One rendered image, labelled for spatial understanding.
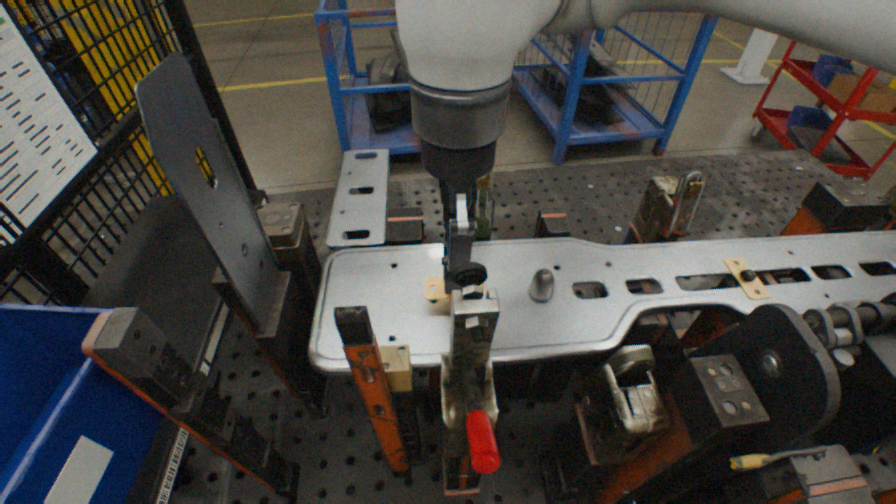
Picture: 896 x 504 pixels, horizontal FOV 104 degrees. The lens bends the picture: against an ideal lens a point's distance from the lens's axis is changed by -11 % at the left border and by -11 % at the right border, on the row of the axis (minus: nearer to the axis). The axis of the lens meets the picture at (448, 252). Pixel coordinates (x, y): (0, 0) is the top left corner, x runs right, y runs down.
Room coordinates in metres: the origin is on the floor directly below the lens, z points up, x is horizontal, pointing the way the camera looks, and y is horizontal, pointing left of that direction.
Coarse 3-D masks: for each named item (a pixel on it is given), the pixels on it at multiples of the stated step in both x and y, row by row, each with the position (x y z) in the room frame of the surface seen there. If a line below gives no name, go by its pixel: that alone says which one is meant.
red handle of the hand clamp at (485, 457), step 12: (468, 372) 0.19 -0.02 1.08; (468, 384) 0.17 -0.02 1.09; (468, 396) 0.15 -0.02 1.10; (480, 396) 0.15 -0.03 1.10; (468, 408) 0.14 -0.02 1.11; (480, 408) 0.14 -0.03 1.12; (468, 420) 0.12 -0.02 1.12; (480, 420) 0.12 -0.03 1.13; (468, 432) 0.11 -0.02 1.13; (480, 432) 0.11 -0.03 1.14; (492, 432) 0.11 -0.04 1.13; (480, 444) 0.10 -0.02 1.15; (492, 444) 0.10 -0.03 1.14; (480, 456) 0.09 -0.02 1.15; (492, 456) 0.09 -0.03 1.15; (480, 468) 0.08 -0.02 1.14; (492, 468) 0.08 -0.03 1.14
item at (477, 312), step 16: (464, 272) 0.21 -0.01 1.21; (480, 272) 0.21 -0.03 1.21; (464, 288) 0.20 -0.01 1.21; (480, 288) 0.20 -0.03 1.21; (464, 304) 0.18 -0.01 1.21; (480, 304) 0.18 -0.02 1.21; (496, 304) 0.18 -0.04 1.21; (464, 320) 0.17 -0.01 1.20; (480, 320) 0.17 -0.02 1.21; (496, 320) 0.18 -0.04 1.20; (464, 336) 0.18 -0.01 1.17; (480, 336) 0.16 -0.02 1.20; (464, 352) 0.19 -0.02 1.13; (480, 352) 0.19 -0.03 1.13; (464, 368) 0.19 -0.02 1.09; (480, 368) 0.19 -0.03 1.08
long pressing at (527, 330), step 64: (384, 256) 0.43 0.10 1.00; (512, 256) 0.43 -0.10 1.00; (576, 256) 0.43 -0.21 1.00; (640, 256) 0.43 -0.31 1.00; (704, 256) 0.43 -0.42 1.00; (768, 256) 0.43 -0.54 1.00; (832, 256) 0.43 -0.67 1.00; (320, 320) 0.31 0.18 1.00; (384, 320) 0.31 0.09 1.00; (448, 320) 0.31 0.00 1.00; (512, 320) 0.31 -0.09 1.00; (576, 320) 0.31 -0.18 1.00
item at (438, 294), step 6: (426, 282) 0.35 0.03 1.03; (432, 282) 0.35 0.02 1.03; (438, 282) 0.35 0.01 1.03; (426, 288) 0.34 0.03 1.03; (438, 288) 0.34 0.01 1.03; (426, 294) 0.33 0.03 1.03; (432, 294) 0.33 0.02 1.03; (438, 294) 0.33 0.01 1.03; (444, 294) 0.33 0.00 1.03; (450, 294) 0.33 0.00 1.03
